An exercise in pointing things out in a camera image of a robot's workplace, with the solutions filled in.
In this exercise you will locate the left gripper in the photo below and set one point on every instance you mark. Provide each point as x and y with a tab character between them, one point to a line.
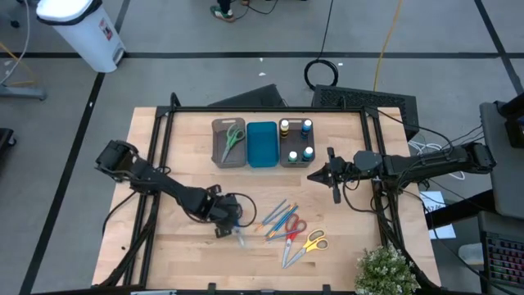
221	209

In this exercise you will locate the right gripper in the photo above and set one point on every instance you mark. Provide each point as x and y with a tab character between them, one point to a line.
341	172

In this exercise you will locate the teal paint bottle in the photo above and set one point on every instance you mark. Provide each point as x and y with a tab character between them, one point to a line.
308	153

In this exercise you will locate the sea green paint bottle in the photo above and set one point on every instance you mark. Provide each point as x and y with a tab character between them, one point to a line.
292	156

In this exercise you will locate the yellow paint bottle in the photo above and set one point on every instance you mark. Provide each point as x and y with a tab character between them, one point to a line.
284	130

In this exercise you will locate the grey translucent plastic bin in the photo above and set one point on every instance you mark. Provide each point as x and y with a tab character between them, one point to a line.
296	141
219	155

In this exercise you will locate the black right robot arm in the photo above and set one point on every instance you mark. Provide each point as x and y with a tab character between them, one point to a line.
430	164

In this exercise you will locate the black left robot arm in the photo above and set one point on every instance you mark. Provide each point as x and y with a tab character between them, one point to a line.
163	184

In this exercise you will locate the blue paint bottle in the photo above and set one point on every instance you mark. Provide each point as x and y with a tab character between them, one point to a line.
306	130

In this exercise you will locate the black table clamp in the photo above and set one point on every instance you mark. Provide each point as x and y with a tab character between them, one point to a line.
211	289
326	289

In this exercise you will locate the blue plastic bin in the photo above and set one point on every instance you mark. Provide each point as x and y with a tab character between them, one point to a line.
262	143

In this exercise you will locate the dark grey slanted panel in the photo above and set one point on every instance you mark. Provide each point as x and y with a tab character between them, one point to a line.
254	98

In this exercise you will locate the artificial white flowering plant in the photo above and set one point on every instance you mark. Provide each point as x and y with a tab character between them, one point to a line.
385	272

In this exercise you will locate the white paper sheet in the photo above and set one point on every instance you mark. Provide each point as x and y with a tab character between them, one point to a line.
444	231

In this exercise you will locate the light grey desk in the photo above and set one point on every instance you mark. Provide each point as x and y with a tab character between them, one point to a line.
503	184

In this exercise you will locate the person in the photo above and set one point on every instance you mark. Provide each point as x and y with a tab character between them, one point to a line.
223	14

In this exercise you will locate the black rectangular box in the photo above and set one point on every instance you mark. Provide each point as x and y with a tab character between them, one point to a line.
513	127

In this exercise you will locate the black backlit keyboard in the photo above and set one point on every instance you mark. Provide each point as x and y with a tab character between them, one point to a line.
505	258

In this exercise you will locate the black caster base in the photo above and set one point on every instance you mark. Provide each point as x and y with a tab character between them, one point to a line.
6	137

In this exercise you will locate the white trash can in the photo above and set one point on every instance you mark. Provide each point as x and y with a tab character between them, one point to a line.
82	33

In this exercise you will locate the grey stand base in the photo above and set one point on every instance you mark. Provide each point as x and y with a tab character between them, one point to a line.
24	93

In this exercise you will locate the black aluminium table frame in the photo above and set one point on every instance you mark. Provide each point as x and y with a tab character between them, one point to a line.
266	109

